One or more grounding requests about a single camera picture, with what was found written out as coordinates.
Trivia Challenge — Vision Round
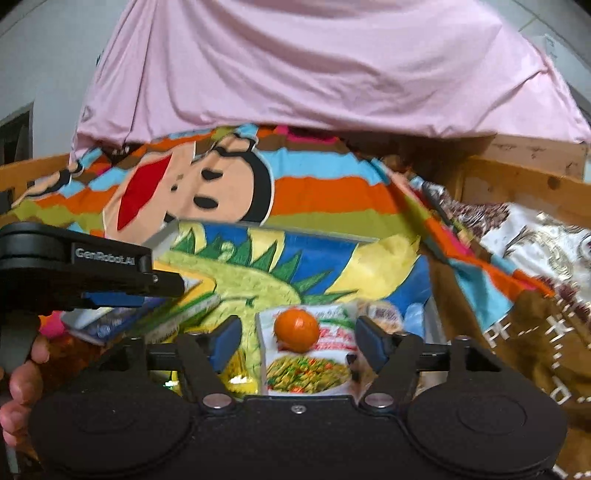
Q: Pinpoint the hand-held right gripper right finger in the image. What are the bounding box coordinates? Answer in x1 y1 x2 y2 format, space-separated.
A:
355 316 502 414

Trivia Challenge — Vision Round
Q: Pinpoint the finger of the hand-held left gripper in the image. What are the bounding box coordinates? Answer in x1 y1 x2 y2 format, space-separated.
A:
84 292 158 309

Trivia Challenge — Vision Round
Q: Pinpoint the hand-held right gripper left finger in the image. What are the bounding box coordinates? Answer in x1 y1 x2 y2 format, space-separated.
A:
99 316 243 414

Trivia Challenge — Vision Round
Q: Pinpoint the blue snack stick packet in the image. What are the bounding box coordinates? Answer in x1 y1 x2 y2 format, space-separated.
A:
60 298 163 347

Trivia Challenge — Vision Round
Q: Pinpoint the clear nut packet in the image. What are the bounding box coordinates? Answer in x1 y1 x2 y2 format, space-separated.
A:
360 300 408 334

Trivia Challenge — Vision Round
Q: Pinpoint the small orange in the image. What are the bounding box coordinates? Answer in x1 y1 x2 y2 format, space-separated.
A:
274 308 321 354

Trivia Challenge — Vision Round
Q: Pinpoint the large white bean snack packet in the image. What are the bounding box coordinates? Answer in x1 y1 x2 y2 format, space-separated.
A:
256 302 366 397

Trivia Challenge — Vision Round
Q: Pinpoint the dinosaur print metal tray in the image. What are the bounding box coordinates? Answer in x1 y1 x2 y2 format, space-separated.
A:
139 220 451 398

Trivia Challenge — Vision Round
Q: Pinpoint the person's left hand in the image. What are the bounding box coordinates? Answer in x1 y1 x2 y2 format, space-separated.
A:
0 336 51 446

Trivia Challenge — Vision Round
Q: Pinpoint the dark door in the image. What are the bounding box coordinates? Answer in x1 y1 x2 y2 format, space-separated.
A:
0 104 36 165

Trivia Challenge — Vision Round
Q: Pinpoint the cartoon monkey printed blanket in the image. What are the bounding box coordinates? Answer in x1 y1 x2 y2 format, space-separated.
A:
0 122 591 480

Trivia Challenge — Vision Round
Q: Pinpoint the floral satin quilt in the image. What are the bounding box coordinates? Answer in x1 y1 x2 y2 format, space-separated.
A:
422 182 591 289

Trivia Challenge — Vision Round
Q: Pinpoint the striped monkey blanket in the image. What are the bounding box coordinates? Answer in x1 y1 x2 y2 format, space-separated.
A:
0 134 591 222

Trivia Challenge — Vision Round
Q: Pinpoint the pink bed sheet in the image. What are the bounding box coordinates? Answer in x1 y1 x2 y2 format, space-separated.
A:
69 0 591 163

